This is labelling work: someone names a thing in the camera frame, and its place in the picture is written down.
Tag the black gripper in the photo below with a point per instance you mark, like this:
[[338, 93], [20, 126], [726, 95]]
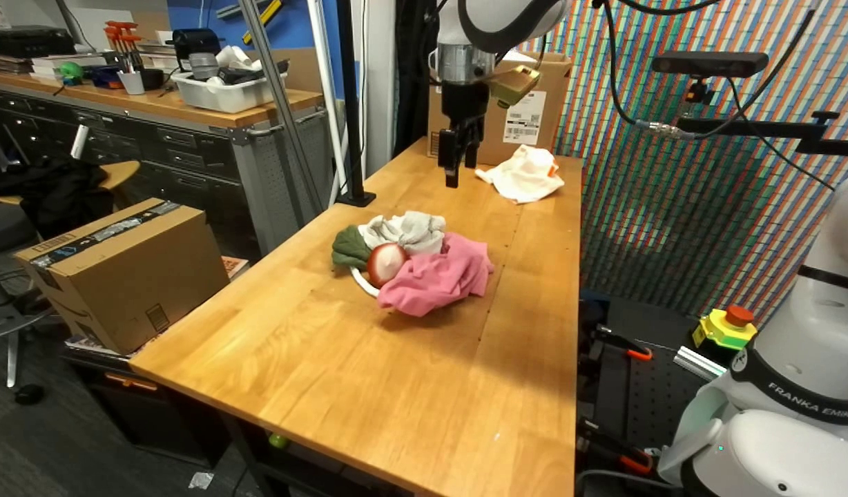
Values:
[[465, 107]]

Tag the white cloth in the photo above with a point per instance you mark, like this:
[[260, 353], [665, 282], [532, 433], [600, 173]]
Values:
[[524, 176], [237, 59]]

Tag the white towel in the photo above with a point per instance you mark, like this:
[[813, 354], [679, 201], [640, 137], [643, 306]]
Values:
[[412, 230]]

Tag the pink shirt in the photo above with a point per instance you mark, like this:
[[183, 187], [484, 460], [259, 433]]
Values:
[[437, 277]]

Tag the red radish plush toy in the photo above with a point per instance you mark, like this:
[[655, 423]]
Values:
[[386, 266]]

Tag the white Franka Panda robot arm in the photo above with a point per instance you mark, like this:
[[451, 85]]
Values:
[[811, 369]]

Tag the cardboard box with barcode labels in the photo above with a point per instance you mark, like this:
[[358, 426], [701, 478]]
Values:
[[557, 93]]

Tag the black pole stand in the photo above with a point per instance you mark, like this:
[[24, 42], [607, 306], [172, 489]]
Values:
[[349, 93]]

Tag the white pole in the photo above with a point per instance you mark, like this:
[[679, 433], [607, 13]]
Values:
[[325, 85]]

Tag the silver metal pole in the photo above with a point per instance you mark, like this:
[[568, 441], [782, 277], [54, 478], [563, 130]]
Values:
[[278, 88]]

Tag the white plastic bin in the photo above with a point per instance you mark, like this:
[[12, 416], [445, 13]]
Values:
[[220, 95]]

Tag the orange black bar clamp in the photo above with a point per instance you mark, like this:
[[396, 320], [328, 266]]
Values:
[[636, 466], [640, 354]]

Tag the wooden workbench with drawers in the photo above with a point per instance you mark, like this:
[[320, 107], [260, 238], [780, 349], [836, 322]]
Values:
[[191, 148]]

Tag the black device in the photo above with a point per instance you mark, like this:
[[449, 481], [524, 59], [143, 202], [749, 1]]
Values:
[[197, 42]]

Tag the yellow emergency stop button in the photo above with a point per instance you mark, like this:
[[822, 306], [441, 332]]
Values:
[[722, 329]]

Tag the round wooden stool top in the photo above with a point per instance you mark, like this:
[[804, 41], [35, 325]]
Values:
[[121, 173]]

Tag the cardboard box with black tape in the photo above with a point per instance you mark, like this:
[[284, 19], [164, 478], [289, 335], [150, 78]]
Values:
[[128, 286]]

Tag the red tool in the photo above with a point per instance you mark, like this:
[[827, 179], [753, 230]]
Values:
[[121, 35]]

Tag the green plastic item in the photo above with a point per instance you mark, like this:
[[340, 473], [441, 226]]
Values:
[[70, 74]]

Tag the black jacket heap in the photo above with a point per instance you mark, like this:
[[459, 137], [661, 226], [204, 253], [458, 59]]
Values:
[[66, 197]]

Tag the white paper scrap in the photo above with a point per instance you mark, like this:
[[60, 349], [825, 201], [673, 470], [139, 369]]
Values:
[[201, 481]]

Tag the grey swivel chair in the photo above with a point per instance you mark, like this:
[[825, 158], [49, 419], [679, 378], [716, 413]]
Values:
[[5, 230]]

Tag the black stereo camera bar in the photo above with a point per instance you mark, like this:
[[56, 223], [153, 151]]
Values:
[[708, 64]]

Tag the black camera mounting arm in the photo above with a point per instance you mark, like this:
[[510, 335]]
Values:
[[744, 126]]

